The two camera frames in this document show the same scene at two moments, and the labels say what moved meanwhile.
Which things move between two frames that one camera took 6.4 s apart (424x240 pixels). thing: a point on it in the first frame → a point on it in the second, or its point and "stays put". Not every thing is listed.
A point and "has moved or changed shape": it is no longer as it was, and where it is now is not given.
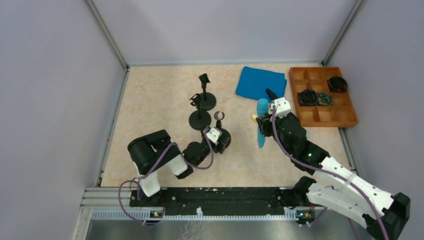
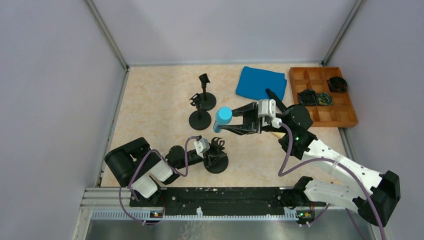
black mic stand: [199, 119] stays put
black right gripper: [266, 116] → [253, 117]
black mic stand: [208, 100] stays put
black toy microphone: [271, 95] stays put
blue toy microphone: [262, 109] has moved or changed shape
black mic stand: [219, 116] → [216, 160]
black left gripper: [218, 127] → [209, 153]
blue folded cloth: [253, 82] stays put
